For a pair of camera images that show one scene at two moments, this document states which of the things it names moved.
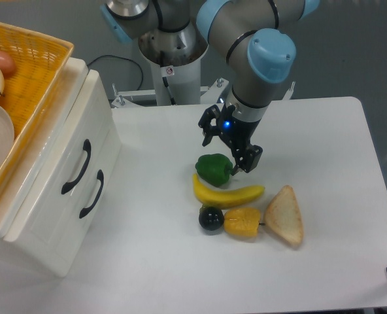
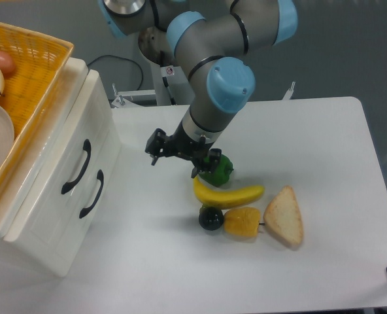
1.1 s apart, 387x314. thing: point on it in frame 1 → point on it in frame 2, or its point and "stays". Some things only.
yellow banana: [225, 199] stays
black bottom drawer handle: [100, 176] stays
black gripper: [237, 132] → [203, 158]
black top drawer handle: [87, 146] stays
